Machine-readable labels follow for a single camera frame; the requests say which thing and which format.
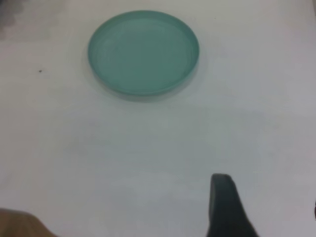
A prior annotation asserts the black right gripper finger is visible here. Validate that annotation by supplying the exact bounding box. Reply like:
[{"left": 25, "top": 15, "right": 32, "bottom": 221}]
[{"left": 206, "top": 173, "right": 260, "bottom": 237}]

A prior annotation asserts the green round plate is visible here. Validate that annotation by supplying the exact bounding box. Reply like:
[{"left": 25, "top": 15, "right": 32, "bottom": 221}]
[{"left": 87, "top": 9, "right": 200, "bottom": 97}]

